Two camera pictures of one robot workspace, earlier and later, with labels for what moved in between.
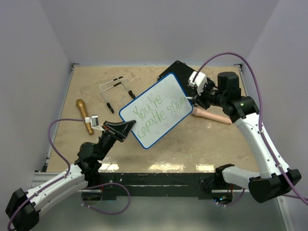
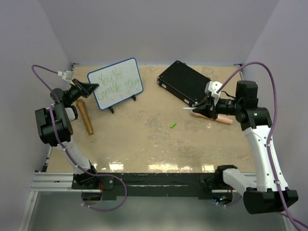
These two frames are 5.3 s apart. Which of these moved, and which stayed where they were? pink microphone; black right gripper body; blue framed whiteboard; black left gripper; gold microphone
Moved: black left gripper; black right gripper body; blue framed whiteboard
Stayed: pink microphone; gold microphone
